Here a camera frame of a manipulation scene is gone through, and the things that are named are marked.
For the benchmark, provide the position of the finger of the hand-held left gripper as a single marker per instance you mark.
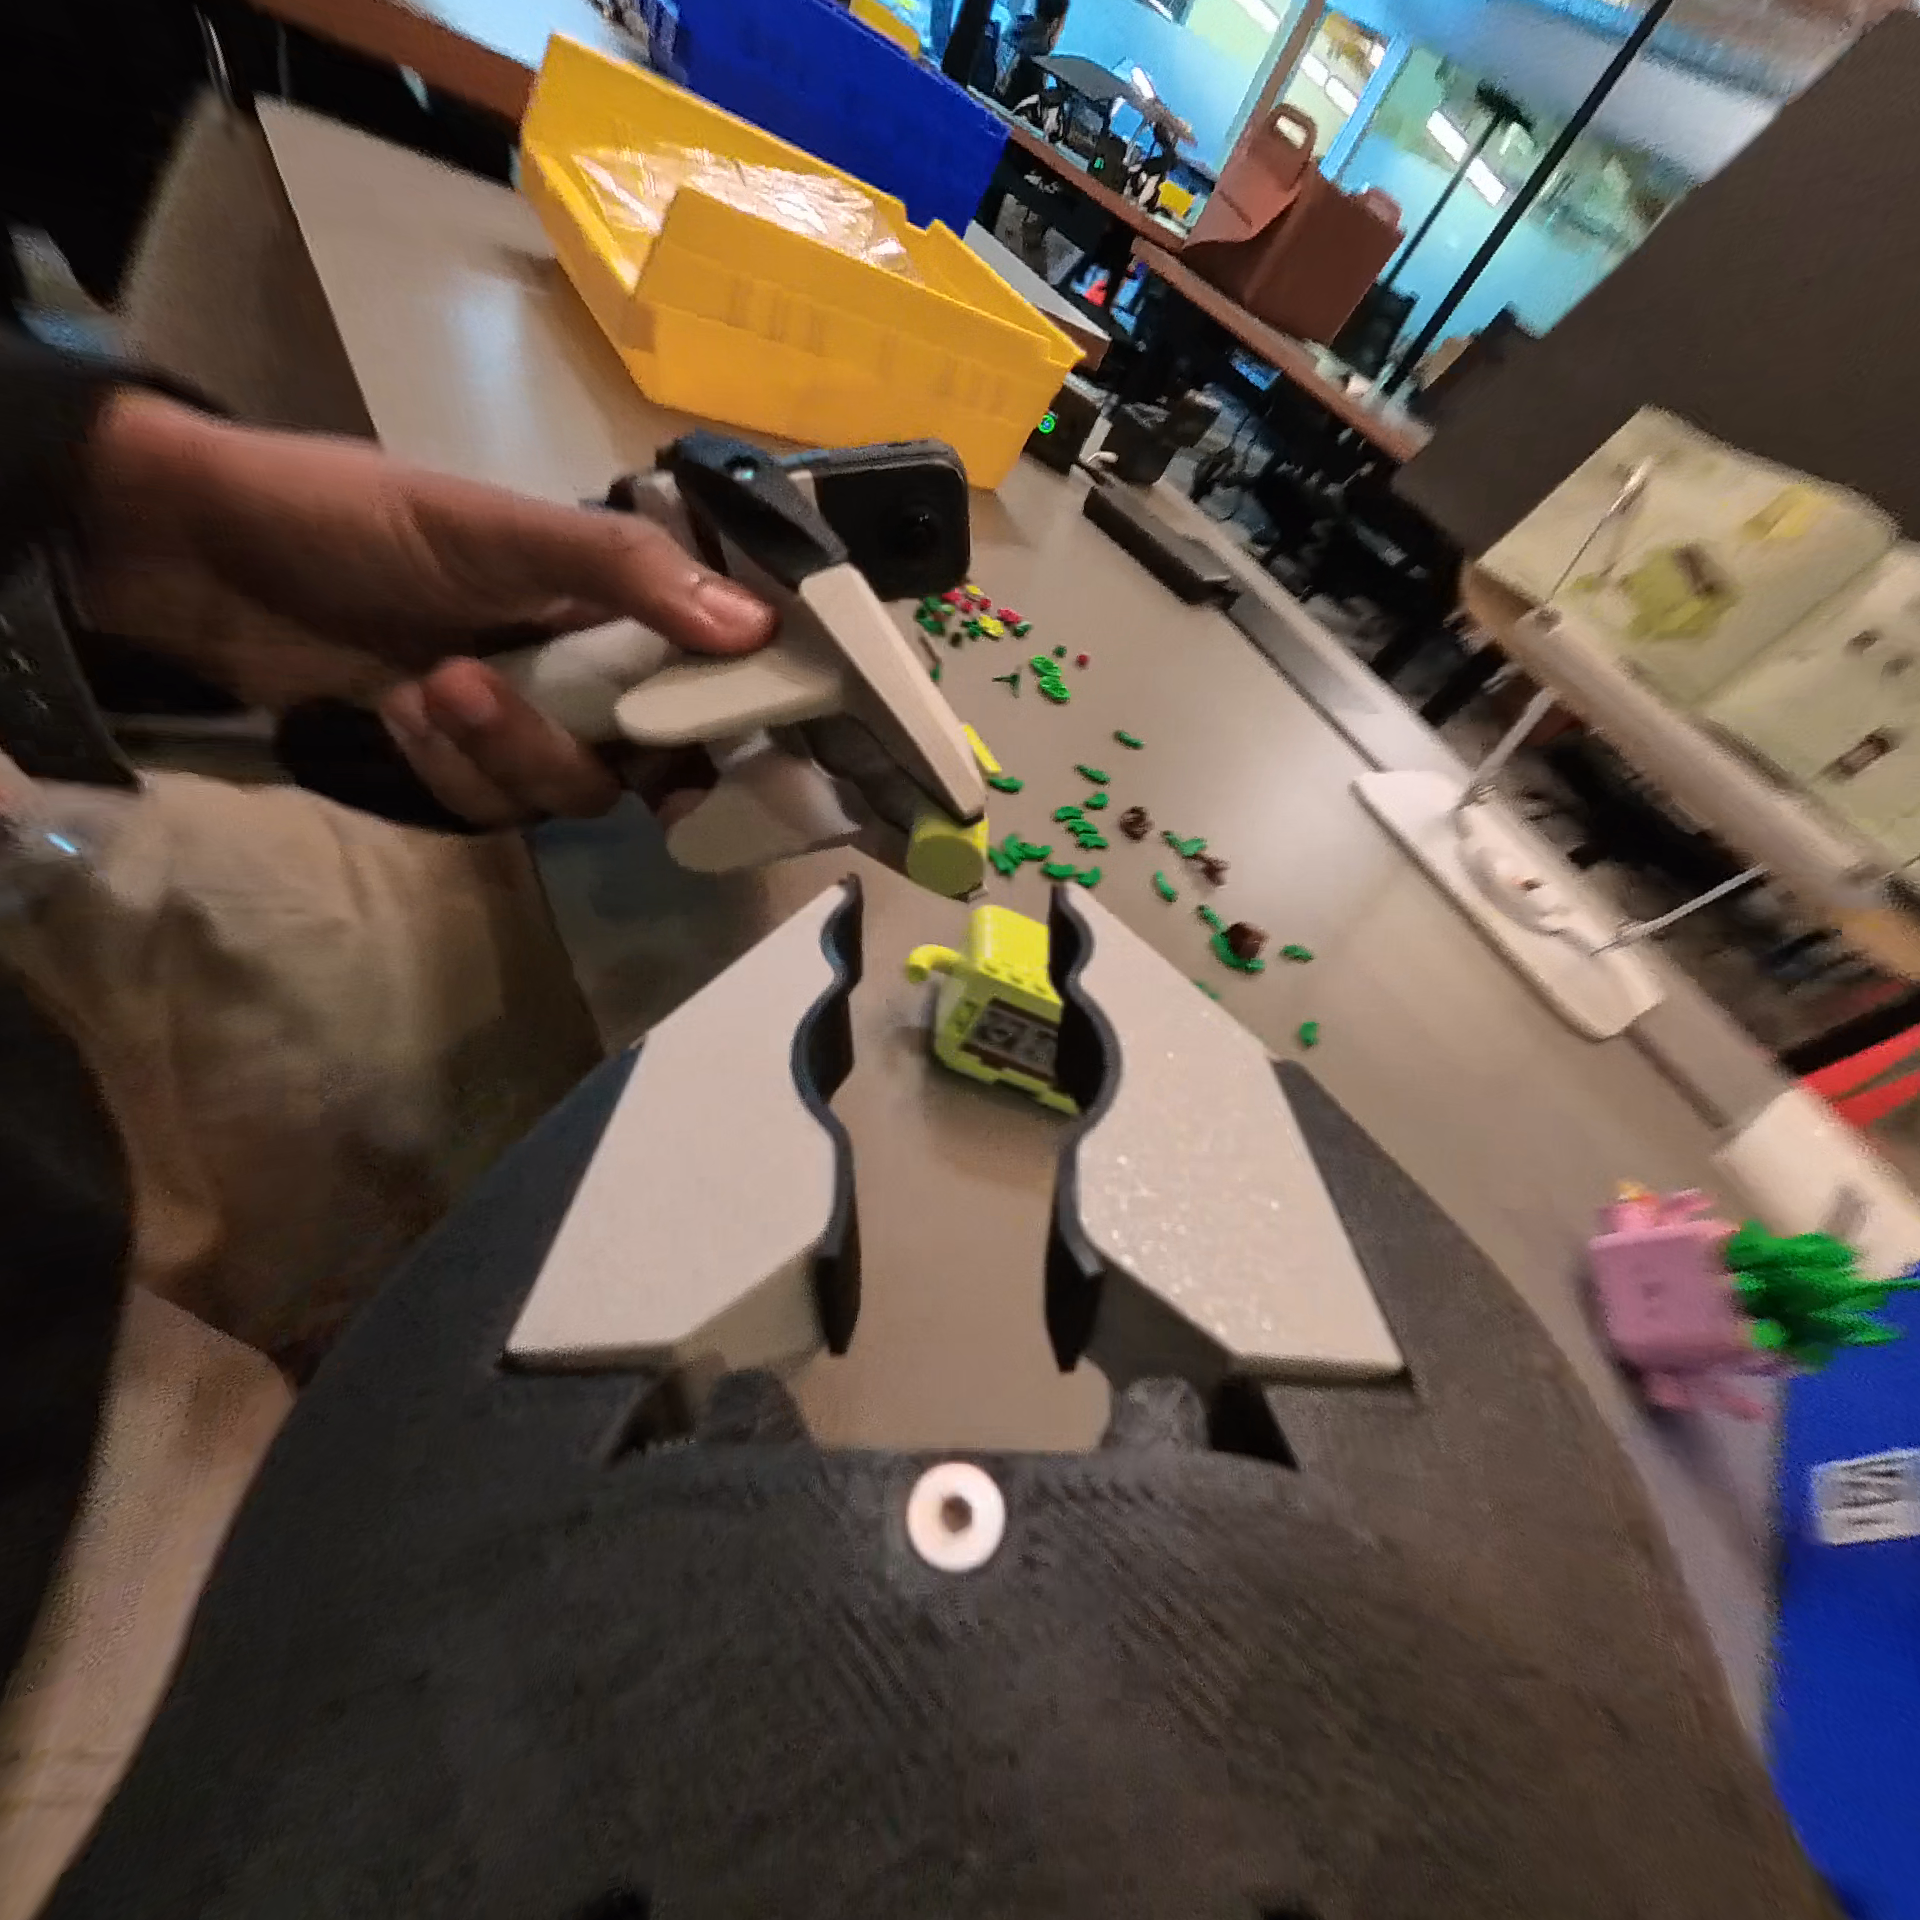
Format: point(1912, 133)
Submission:
point(892, 690)
point(856, 769)

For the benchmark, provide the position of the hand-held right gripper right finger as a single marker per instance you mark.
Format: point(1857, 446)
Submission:
point(1214, 1214)

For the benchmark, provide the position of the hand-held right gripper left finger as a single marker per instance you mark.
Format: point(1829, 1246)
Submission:
point(674, 1214)

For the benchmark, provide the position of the lime round brick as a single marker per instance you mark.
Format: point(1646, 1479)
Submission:
point(944, 856)

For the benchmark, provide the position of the lime green brick model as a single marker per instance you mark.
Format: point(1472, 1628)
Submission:
point(996, 960)

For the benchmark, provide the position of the person's left forearm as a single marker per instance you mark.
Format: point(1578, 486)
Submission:
point(43, 434)

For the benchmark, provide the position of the person's left hand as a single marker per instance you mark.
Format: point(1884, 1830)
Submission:
point(299, 570)

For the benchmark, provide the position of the pile of small mixed pieces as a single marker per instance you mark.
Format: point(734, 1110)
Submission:
point(973, 614)

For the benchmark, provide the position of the yellow plastic bin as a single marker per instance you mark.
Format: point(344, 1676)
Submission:
point(840, 359)

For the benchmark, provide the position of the black charger with green lights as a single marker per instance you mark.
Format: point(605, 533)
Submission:
point(1058, 421)

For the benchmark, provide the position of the scattered green leaf pieces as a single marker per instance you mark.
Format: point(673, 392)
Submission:
point(1072, 832)

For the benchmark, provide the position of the black power adapter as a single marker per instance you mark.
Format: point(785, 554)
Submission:
point(1155, 546)

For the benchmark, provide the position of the black upright power brick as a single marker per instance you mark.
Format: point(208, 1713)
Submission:
point(1155, 434)

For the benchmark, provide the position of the brown block on green leaves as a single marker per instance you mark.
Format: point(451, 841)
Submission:
point(1241, 944)

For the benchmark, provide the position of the background wooden desk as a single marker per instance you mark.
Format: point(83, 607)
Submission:
point(1275, 346)

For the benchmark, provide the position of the white book stand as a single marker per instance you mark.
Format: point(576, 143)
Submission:
point(1500, 885)

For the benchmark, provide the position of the pink brick flowerpot model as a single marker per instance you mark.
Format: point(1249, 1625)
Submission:
point(1650, 1290)

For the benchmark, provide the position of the person's beige trousers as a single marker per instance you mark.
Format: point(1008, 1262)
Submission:
point(299, 974)

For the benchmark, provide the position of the brown bag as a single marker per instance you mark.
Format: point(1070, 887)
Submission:
point(1290, 241)

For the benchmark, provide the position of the white printed paper sheet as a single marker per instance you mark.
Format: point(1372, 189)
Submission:
point(1800, 1170)

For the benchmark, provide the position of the person's black clothed body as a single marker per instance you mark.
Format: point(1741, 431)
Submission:
point(43, 1276)

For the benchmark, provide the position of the red flat object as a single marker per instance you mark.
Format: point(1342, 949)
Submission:
point(1874, 1084)

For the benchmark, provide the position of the open instruction booklet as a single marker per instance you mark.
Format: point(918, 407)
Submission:
point(1723, 570)

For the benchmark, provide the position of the black metal post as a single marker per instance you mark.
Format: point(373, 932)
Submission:
point(1530, 181)

